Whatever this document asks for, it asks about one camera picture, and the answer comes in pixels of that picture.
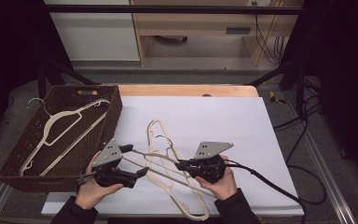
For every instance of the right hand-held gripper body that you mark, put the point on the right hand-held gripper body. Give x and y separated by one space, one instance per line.
211 149

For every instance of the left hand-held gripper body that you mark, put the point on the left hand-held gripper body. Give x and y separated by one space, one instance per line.
108 154

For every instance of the beige clothes hanger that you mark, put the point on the beige clothes hanger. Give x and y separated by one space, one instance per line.
158 155
53 117
161 123

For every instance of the brown woven basket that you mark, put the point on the brown woven basket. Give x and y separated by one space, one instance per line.
84 130

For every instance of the person's right hand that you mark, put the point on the person's right hand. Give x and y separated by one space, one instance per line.
222 188

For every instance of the person's left hand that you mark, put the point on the person's left hand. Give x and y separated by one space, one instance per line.
90 194

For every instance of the white table mat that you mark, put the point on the white table mat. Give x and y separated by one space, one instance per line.
217 124

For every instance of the yellow and black tool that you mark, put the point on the yellow and black tool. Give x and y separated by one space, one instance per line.
275 99

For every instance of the black metal stand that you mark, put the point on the black metal stand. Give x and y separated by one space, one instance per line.
42 81
300 87

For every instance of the white cabinet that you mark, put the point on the white cabinet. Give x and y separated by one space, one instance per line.
96 37

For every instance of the light wooden desk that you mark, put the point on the light wooden desk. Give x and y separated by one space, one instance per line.
192 23

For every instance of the dark curtain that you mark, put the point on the dark curtain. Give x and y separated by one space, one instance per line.
348 77
9 46

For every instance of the black horizontal frame bar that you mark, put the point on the black horizontal frame bar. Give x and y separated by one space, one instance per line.
167 9

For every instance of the white wall socket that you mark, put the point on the white wall socket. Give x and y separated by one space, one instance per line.
261 2

